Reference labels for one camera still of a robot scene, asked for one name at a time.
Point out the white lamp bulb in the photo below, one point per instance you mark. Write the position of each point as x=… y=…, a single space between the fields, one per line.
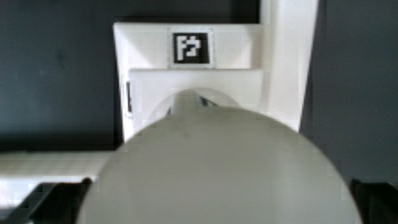
x=217 y=167

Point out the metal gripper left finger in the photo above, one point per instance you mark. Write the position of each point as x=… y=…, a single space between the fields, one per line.
x=52 y=203

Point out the white lamp base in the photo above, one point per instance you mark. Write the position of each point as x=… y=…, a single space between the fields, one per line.
x=183 y=57

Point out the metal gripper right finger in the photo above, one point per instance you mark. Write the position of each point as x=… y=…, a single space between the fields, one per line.
x=375 y=196

